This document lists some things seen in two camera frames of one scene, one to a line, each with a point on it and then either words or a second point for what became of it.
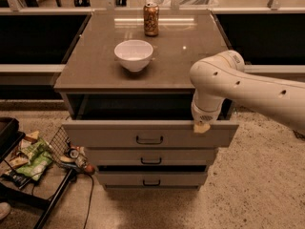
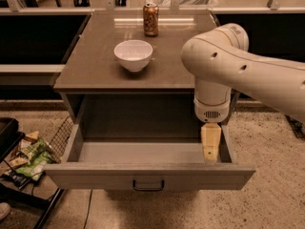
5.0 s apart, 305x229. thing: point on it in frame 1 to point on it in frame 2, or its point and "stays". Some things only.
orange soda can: x=151 y=15 stays
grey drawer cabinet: x=126 y=83 stays
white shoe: x=5 y=209 stays
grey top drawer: x=145 y=134 to x=146 y=165
